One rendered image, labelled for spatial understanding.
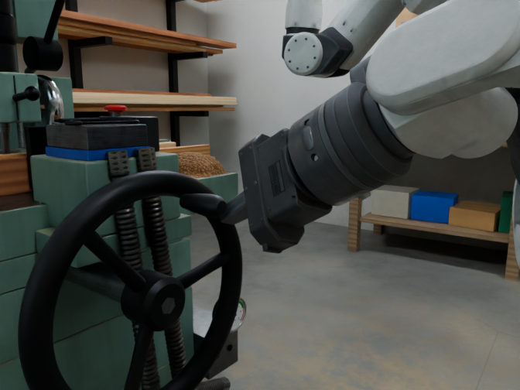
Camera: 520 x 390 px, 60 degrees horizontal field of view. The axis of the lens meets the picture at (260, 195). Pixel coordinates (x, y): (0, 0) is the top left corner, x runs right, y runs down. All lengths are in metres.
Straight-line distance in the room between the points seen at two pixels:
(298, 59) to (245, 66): 3.58
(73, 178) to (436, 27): 0.42
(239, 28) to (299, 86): 0.85
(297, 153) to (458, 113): 0.13
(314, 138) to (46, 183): 0.38
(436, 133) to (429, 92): 0.05
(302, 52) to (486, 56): 0.61
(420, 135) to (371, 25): 0.54
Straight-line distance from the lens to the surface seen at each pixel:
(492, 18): 0.31
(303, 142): 0.38
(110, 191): 0.46
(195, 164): 0.82
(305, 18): 0.92
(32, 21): 1.01
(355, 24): 0.88
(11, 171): 0.72
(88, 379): 0.75
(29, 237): 0.63
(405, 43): 0.34
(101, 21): 3.24
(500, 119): 0.39
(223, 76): 4.62
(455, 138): 0.37
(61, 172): 0.59
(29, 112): 0.75
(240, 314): 0.84
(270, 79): 4.29
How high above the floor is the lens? 1.02
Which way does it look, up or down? 11 degrees down
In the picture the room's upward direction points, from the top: straight up
